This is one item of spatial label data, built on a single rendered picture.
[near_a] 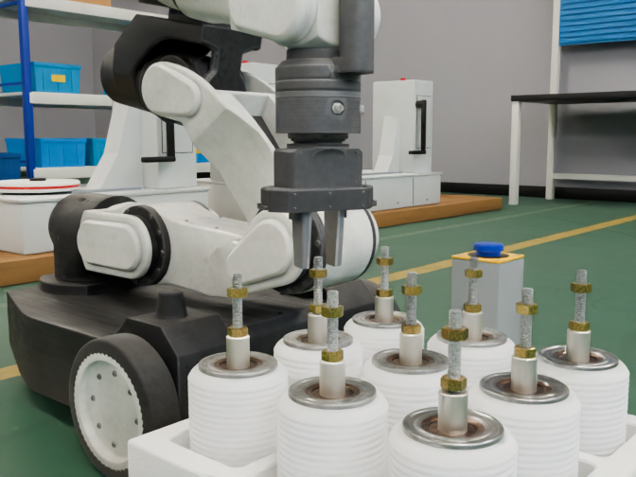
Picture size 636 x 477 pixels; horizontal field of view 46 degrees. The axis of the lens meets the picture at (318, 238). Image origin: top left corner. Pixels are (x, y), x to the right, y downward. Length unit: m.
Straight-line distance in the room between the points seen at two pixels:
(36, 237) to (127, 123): 0.65
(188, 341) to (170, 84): 0.41
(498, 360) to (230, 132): 0.55
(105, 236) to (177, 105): 0.29
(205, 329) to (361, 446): 0.50
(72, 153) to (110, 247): 4.48
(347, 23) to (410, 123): 3.67
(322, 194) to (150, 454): 0.30
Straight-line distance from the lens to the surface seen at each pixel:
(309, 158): 0.74
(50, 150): 5.71
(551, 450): 0.66
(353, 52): 0.73
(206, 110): 1.16
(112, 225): 1.33
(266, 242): 1.05
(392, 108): 4.46
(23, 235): 2.65
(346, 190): 0.76
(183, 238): 1.26
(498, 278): 0.96
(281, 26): 0.74
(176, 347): 1.03
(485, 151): 6.35
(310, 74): 0.73
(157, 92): 1.24
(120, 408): 1.06
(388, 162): 4.37
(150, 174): 3.06
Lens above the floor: 0.47
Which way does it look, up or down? 8 degrees down
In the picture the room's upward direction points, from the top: straight up
